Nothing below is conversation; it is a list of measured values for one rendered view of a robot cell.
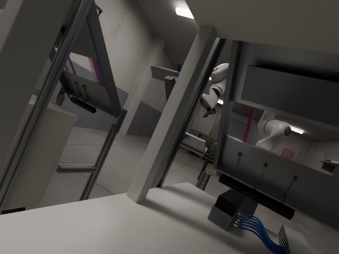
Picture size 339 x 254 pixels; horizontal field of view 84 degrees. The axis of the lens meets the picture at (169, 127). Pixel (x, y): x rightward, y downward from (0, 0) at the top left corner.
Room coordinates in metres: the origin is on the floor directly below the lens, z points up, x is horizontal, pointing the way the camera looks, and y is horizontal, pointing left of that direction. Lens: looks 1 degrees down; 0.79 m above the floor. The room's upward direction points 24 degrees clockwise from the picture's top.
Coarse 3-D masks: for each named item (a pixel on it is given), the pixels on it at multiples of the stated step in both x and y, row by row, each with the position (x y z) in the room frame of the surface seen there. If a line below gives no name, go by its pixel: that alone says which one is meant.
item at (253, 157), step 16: (224, 144) 0.87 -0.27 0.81; (240, 144) 0.81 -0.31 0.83; (224, 160) 0.93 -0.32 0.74; (240, 160) 0.86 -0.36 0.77; (256, 160) 0.80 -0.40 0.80; (272, 160) 0.76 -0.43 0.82; (288, 160) 0.71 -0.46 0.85; (256, 176) 0.85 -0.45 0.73; (272, 176) 0.80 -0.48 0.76; (288, 176) 0.75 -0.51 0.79; (304, 176) 0.71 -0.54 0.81; (320, 176) 0.67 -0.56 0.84; (288, 192) 0.79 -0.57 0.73; (304, 192) 0.74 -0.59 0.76; (320, 192) 0.70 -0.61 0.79; (336, 192) 0.66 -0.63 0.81; (320, 208) 0.74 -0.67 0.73; (336, 208) 0.69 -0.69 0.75
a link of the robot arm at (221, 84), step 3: (225, 75) 1.17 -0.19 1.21; (225, 78) 1.15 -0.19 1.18; (219, 81) 1.12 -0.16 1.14; (222, 81) 1.12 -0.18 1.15; (225, 81) 1.14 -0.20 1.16; (213, 84) 1.14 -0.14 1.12; (216, 84) 1.12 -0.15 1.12; (219, 84) 1.12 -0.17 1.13; (222, 84) 1.12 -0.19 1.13; (219, 87) 1.11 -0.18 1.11; (222, 87) 1.12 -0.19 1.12; (222, 90) 1.12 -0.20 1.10; (222, 93) 1.13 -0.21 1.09
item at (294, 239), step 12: (204, 168) 0.98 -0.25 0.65; (228, 192) 0.53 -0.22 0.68; (216, 204) 0.45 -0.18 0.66; (228, 204) 0.44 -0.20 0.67; (240, 204) 0.51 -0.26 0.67; (216, 216) 0.44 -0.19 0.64; (228, 216) 0.43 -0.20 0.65; (240, 216) 0.52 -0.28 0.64; (252, 216) 0.53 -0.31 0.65; (228, 228) 0.42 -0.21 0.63; (252, 228) 0.43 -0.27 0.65; (264, 228) 0.47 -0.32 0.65; (288, 228) 0.49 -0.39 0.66; (264, 240) 0.40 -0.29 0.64; (288, 240) 0.40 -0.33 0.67; (300, 240) 0.44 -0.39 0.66; (276, 252) 0.37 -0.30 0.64; (288, 252) 0.35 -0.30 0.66; (300, 252) 0.36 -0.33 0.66
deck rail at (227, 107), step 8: (232, 48) 0.58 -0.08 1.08; (240, 48) 0.59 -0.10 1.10; (232, 56) 0.60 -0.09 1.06; (232, 64) 0.61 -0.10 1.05; (232, 72) 0.62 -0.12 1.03; (232, 80) 0.64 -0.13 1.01; (232, 88) 0.67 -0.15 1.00; (224, 96) 0.69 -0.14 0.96; (232, 96) 0.71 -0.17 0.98; (224, 104) 0.71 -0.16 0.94; (232, 104) 0.75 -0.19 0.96; (224, 112) 0.73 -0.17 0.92; (224, 120) 0.75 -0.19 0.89; (224, 128) 0.78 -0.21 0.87; (224, 136) 0.83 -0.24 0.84; (216, 144) 0.84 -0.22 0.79; (216, 152) 0.87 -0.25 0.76; (216, 160) 0.90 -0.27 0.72; (216, 168) 0.93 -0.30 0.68
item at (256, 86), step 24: (264, 48) 0.57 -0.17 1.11; (288, 48) 0.53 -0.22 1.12; (240, 72) 0.65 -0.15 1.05; (264, 72) 0.56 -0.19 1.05; (288, 72) 0.56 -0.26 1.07; (312, 72) 0.52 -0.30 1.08; (336, 72) 0.49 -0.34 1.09; (240, 96) 0.69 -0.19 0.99; (264, 96) 0.60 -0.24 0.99; (288, 96) 0.56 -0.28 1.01; (312, 96) 0.52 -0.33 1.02; (336, 96) 0.49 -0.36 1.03; (312, 120) 0.59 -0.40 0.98; (336, 120) 0.52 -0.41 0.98
